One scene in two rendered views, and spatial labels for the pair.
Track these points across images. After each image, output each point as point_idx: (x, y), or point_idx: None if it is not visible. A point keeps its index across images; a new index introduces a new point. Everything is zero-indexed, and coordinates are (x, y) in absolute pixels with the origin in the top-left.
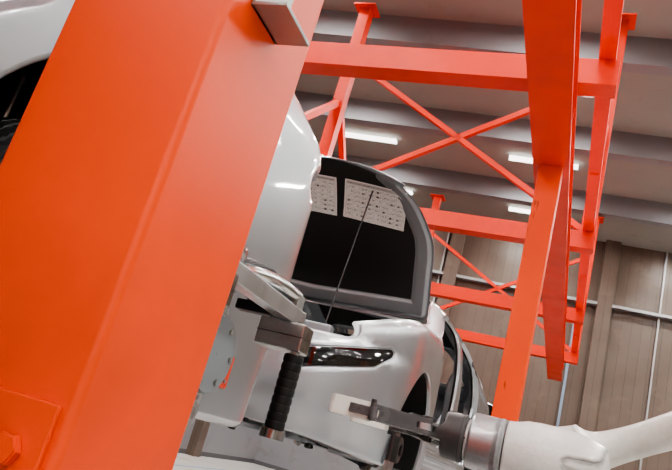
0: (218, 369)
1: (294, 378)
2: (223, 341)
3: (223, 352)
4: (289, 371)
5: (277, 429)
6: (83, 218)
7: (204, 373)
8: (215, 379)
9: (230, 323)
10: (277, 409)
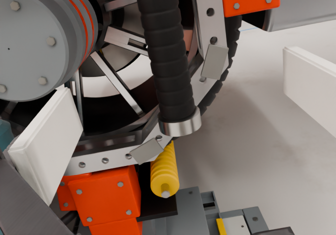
0: (35, 63)
1: (151, 26)
2: (9, 26)
3: (24, 39)
4: (141, 15)
5: (166, 118)
6: None
7: (5, 81)
8: (40, 76)
9: None
10: (155, 86)
